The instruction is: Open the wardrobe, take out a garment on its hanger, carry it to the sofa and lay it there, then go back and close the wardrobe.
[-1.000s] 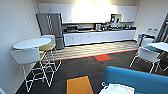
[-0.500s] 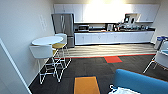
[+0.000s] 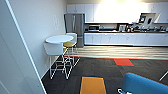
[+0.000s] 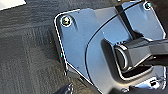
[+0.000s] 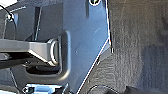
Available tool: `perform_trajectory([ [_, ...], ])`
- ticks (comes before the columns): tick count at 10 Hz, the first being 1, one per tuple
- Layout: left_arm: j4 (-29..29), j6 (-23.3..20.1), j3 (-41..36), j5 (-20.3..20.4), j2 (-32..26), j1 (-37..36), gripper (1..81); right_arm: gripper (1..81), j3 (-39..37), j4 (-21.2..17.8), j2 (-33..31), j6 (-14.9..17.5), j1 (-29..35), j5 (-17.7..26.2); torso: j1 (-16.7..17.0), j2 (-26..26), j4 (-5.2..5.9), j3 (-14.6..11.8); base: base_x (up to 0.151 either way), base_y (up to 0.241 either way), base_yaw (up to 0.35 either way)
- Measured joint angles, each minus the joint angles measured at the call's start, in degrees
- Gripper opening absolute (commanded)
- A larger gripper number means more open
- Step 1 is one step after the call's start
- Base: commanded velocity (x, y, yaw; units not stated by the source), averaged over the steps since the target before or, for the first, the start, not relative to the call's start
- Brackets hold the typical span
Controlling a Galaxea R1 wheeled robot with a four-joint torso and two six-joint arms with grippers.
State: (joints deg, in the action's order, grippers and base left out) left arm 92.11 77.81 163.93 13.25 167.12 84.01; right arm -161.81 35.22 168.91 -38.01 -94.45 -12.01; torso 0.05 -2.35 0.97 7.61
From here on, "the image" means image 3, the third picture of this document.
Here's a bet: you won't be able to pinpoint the black microwave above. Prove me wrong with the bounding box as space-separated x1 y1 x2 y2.
88 23 100 33

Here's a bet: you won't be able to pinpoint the white upper kitchen cabinets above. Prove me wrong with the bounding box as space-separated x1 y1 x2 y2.
65 3 168 24

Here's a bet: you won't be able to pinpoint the white kitchen counter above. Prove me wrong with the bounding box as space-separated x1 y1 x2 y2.
83 31 168 47

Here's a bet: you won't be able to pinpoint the white clothes hanger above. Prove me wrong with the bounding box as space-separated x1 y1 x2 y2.
116 87 125 94

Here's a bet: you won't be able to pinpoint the steel refrigerator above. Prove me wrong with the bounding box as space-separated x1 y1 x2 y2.
63 13 86 48

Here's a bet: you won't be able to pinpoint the yellow bar stool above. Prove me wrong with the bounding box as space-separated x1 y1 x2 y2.
62 41 81 68

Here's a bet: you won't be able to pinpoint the black kitchen wall appliance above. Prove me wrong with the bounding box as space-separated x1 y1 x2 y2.
138 12 158 26

